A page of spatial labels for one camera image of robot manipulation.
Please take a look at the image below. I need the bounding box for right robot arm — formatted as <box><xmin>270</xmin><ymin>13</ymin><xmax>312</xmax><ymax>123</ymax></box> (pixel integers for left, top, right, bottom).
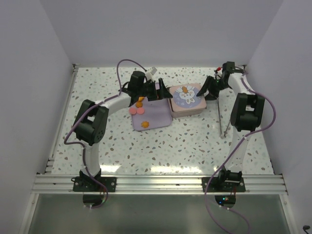
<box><xmin>197</xmin><ymin>61</ymin><xmax>265</xmax><ymax>192</ymax></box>

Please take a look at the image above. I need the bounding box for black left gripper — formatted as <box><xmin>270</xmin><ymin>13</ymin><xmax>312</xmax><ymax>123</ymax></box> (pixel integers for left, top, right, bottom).
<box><xmin>137</xmin><ymin>78</ymin><xmax>172</xmax><ymax>102</ymax></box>

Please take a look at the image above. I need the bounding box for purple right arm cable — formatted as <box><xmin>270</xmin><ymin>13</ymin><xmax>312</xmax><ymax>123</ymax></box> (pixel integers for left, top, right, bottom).
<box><xmin>204</xmin><ymin>67</ymin><xmax>277</xmax><ymax>234</ymax></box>

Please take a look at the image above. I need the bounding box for pink round cookie left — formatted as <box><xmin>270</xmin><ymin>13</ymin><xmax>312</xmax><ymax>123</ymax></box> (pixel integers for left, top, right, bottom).
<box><xmin>129</xmin><ymin>108</ymin><xmax>137</xmax><ymax>115</ymax></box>

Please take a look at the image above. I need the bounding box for pink round cookie middle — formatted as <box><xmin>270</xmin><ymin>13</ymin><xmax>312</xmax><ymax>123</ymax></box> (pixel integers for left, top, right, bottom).
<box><xmin>136</xmin><ymin>107</ymin><xmax>145</xmax><ymax>115</ymax></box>

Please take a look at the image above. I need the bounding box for lilac plastic tray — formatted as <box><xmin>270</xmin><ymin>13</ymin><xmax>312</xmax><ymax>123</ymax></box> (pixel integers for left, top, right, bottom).
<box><xmin>130</xmin><ymin>97</ymin><xmax>172</xmax><ymax>131</ymax></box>

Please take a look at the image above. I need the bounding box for pink cookie tin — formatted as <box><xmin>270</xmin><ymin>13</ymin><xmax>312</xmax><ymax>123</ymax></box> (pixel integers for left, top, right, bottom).
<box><xmin>168</xmin><ymin>97</ymin><xmax>207</xmax><ymax>118</ymax></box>

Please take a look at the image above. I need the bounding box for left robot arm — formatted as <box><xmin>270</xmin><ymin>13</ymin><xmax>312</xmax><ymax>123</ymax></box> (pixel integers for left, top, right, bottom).
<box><xmin>70</xmin><ymin>71</ymin><xmax>173</xmax><ymax>192</ymax></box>

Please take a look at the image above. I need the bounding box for aluminium front rail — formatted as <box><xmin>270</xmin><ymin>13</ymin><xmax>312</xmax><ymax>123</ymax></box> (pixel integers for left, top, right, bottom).
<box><xmin>31</xmin><ymin>175</ymin><xmax>288</xmax><ymax>195</ymax></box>

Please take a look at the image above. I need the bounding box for swirl flower cookie bottom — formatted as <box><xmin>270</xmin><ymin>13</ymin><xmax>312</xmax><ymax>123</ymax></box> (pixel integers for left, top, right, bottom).
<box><xmin>141</xmin><ymin>121</ymin><xmax>149</xmax><ymax>128</ymax></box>

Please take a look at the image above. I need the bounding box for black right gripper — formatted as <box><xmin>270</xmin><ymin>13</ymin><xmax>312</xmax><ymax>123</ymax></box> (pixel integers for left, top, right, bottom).
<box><xmin>197</xmin><ymin>76</ymin><xmax>230</xmax><ymax>101</ymax></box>

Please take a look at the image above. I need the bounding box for silver tin lid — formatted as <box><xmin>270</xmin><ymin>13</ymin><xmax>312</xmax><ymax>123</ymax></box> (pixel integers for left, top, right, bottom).
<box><xmin>169</xmin><ymin>83</ymin><xmax>205</xmax><ymax>104</ymax></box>

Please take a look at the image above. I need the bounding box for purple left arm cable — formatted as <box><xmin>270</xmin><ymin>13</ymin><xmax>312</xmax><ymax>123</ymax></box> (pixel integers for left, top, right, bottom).
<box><xmin>63</xmin><ymin>58</ymin><xmax>149</xmax><ymax>208</ymax></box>

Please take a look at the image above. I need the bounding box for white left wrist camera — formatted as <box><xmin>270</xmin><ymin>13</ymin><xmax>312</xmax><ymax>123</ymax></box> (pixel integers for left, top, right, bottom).
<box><xmin>145</xmin><ymin>67</ymin><xmax>157</xmax><ymax>81</ymax></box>

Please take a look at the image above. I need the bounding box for swirl cookie left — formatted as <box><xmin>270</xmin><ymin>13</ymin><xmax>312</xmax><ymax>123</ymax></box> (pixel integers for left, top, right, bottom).
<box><xmin>136</xmin><ymin>101</ymin><xmax>143</xmax><ymax>108</ymax></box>

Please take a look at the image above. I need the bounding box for pink round cookie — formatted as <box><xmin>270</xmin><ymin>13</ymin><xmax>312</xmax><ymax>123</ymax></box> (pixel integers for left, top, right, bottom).
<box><xmin>136</xmin><ymin>107</ymin><xmax>145</xmax><ymax>115</ymax></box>
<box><xmin>129</xmin><ymin>108</ymin><xmax>137</xmax><ymax>115</ymax></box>

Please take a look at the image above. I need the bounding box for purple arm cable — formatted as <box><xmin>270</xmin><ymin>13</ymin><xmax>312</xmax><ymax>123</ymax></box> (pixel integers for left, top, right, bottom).
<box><xmin>63</xmin><ymin>58</ymin><xmax>149</xmax><ymax>208</ymax></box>
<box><xmin>204</xmin><ymin>67</ymin><xmax>277</xmax><ymax>234</ymax></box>

